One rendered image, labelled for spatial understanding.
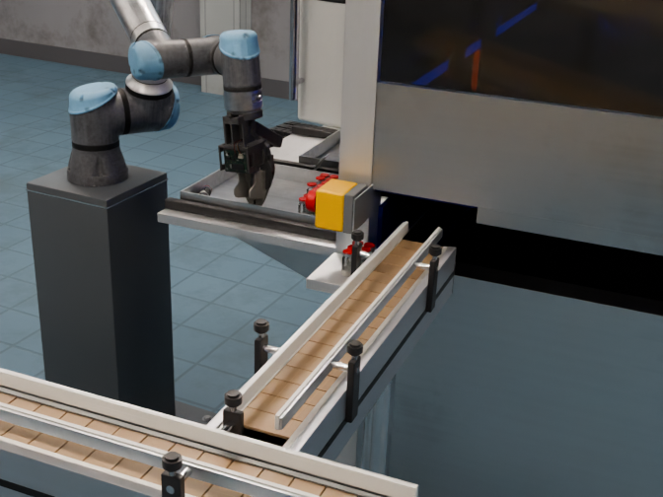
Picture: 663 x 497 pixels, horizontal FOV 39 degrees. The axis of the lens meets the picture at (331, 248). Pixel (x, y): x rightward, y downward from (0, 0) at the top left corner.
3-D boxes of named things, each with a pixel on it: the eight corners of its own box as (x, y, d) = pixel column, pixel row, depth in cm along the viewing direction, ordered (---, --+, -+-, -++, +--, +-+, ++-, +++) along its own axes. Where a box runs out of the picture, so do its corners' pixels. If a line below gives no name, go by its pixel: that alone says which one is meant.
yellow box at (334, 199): (366, 221, 171) (368, 183, 168) (351, 235, 165) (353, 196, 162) (328, 214, 174) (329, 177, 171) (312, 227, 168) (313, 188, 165)
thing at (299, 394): (380, 278, 177) (385, 199, 170) (460, 295, 171) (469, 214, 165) (193, 486, 118) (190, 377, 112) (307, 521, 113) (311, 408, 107)
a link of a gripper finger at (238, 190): (230, 215, 194) (227, 172, 190) (247, 206, 198) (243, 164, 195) (243, 216, 192) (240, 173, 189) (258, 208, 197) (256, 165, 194)
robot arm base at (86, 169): (54, 179, 236) (50, 141, 232) (93, 164, 248) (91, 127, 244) (103, 190, 230) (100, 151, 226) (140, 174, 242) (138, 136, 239)
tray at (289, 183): (377, 195, 207) (378, 180, 205) (331, 236, 185) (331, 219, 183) (240, 172, 219) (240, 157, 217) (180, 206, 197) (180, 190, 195)
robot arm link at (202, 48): (175, 35, 192) (194, 40, 183) (225, 32, 197) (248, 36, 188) (177, 74, 195) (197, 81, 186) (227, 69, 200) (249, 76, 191)
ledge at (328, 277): (404, 275, 174) (405, 265, 173) (380, 304, 163) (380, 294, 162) (333, 261, 178) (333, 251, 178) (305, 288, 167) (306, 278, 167)
